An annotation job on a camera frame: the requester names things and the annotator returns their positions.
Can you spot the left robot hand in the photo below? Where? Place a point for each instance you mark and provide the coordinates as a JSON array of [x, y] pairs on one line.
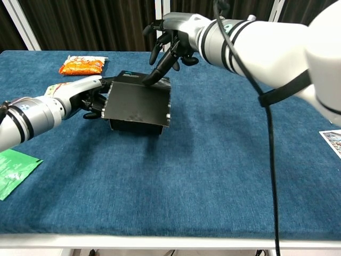
[[77, 90]]

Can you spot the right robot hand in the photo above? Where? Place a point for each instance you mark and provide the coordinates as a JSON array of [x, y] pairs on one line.
[[183, 29]]

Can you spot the black paper box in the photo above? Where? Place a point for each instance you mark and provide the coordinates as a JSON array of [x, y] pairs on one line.
[[136, 104]]

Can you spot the yellow-green snack packet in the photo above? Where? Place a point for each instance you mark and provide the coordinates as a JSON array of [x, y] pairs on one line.
[[54, 89]]

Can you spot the black pleated curtain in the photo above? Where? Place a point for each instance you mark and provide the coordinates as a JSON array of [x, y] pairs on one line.
[[8, 34], [191, 6], [298, 10], [80, 26]]

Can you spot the orange snack packet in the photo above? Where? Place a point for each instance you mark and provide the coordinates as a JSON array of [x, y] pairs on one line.
[[82, 66]]

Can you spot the green sachet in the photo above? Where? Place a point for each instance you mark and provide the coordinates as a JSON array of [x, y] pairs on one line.
[[13, 173]]

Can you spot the blue table mat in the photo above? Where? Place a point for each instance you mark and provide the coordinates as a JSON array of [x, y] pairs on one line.
[[173, 186]]

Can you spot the photo postcard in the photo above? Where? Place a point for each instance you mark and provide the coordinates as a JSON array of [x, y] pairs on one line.
[[334, 141]]

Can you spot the white frame post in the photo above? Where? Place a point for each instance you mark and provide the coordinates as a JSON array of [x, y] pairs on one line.
[[22, 26], [161, 8], [277, 8]]

